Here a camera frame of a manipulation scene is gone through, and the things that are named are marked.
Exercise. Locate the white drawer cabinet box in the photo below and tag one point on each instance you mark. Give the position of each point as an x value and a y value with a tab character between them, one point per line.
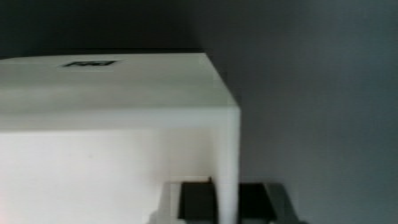
120	125

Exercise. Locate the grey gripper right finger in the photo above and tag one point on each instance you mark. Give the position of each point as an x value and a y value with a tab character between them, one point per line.
265	206

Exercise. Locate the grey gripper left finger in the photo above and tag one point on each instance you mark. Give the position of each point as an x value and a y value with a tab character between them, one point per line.
187	205

